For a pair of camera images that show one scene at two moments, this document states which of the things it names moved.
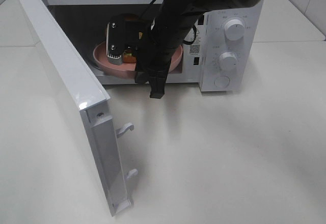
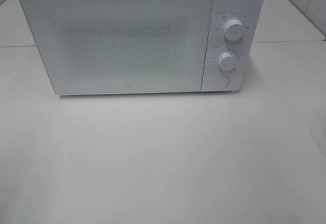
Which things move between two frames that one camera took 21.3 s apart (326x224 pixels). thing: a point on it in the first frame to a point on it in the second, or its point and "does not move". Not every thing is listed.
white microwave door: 92,100 to 122,44
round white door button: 221,81 does not move
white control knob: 234,29 does not move
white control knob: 227,61 does not move
